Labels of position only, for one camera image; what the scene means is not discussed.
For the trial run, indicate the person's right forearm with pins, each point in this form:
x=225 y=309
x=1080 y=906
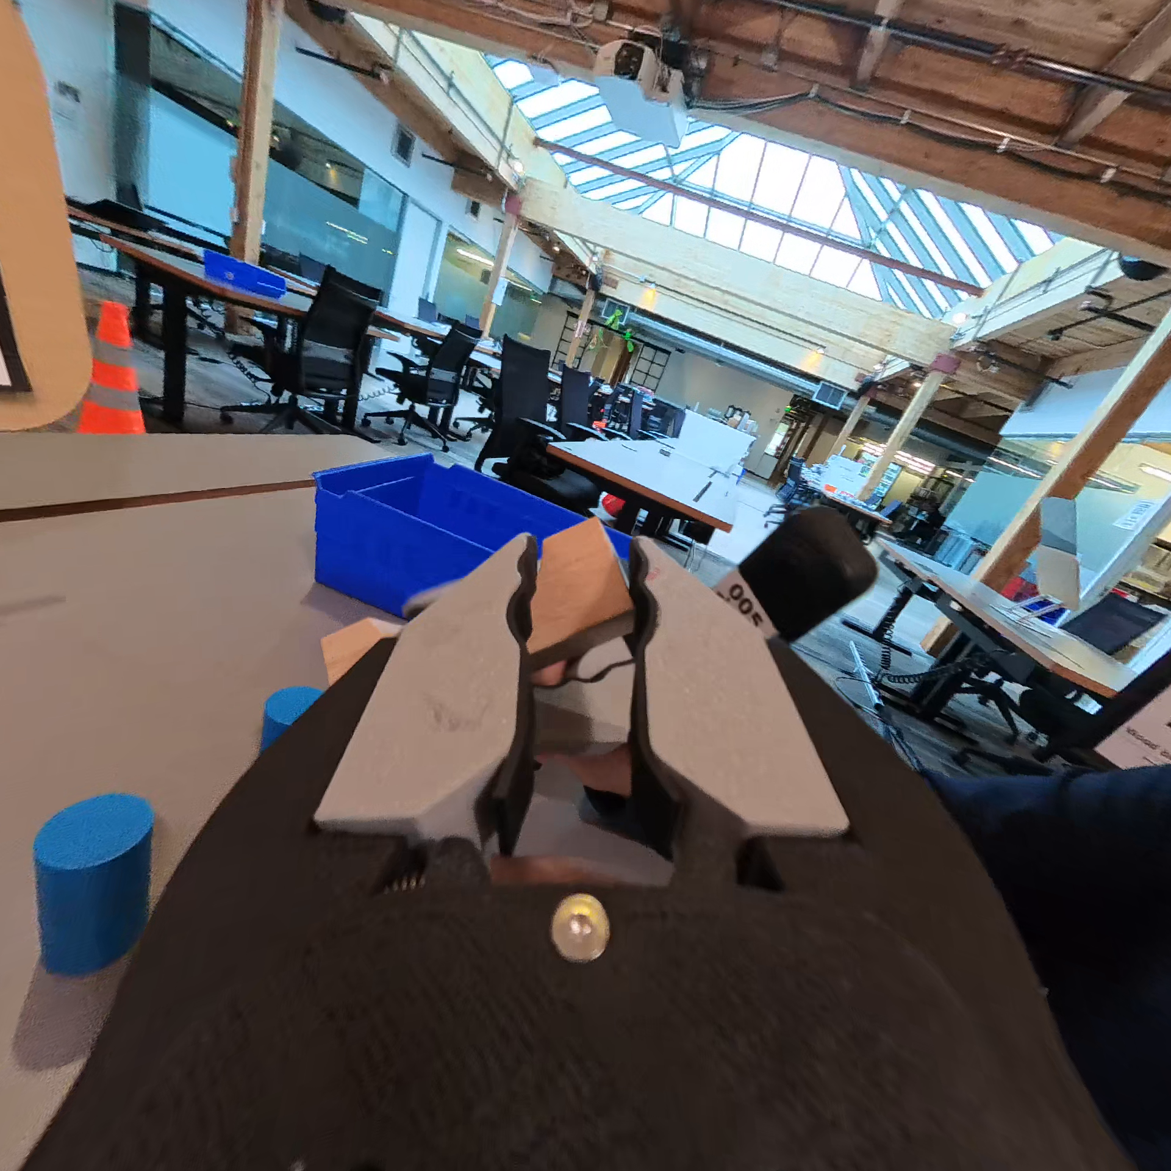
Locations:
x=1079 y=897

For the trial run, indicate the black office chair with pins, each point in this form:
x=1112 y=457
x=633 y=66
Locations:
x=522 y=412
x=324 y=356
x=436 y=375

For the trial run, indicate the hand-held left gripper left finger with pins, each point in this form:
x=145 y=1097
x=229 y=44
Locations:
x=430 y=723

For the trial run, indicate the small blue storage bin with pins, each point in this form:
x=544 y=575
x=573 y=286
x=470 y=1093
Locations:
x=243 y=274

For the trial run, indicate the tan wooden block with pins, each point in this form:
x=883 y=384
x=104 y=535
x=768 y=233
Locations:
x=586 y=577

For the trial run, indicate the wooden background table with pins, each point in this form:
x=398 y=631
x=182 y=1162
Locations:
x=1007 y=613
x=640 y=476
x=229 y=288

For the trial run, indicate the wooden support post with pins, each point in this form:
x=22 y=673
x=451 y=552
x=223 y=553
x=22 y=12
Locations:
x=1079 y=457
x=254 y=139

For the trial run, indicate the orange traffic cone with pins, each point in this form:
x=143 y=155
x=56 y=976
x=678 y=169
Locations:
x=113 y=385

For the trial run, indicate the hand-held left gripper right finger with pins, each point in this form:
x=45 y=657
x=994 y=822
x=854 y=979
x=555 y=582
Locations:
x=734 y=733

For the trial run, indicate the blue cylinder block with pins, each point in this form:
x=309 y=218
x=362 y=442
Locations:
x=91 y=886
x=288 y=719

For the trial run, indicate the wooden backing board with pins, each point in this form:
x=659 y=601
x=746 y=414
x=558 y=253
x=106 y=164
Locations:
x=38 y=230

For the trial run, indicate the blue plastic bin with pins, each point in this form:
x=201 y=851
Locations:
x=386 y=548

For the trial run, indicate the person's right hand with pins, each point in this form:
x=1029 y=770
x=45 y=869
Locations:
x=595 y=774

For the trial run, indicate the white ceiling unit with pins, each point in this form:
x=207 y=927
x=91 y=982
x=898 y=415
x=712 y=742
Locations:
x=640 y=91

